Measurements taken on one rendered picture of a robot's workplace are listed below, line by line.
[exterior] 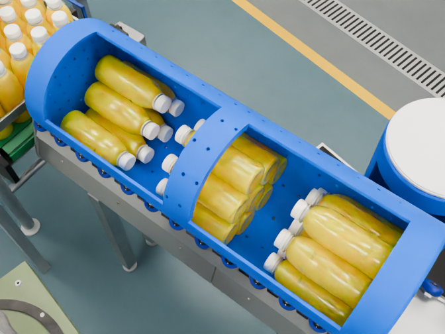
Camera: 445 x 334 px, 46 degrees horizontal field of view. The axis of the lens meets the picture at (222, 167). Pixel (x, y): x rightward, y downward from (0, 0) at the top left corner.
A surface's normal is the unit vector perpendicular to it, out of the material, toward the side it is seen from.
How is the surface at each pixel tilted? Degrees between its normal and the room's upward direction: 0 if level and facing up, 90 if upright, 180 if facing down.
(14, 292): 1
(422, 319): 0
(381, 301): 39
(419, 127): 0
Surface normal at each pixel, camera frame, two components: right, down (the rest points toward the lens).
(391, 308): -0.39, 0.03
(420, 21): 0.00, -0.52
